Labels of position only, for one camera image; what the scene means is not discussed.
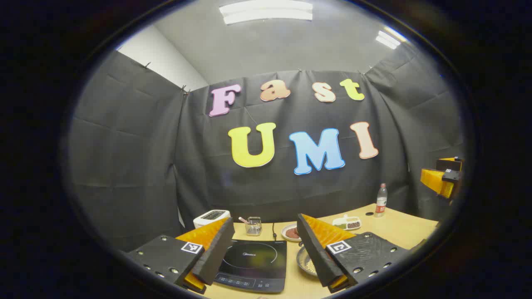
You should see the black induction cooktop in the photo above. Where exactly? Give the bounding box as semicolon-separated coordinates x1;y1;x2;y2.
214;239;288;294

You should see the white divided dish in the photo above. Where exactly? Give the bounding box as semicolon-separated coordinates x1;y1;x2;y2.
332;214;362;230

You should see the wire utensil holder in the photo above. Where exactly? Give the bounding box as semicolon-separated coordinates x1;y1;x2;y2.
245;216;263;236

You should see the white round plate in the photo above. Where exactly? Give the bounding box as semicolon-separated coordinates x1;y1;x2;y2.
281;223;303;242

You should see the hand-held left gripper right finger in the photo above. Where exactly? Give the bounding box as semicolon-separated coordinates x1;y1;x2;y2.
297;213;410;294

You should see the clear water bottle red label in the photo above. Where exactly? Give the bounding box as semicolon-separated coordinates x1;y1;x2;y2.
375;183;388;218

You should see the ceiling light panel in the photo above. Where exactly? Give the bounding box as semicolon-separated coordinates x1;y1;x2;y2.
219;0;313;25
375;26;410;50

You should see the stainless steel pot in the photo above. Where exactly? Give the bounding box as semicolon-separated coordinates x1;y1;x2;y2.
296;245;320;277

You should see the white toaster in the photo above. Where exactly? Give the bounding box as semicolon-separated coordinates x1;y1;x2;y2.
193;210;231;230

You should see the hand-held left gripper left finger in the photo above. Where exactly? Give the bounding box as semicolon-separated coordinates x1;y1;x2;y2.
125;217;236;294

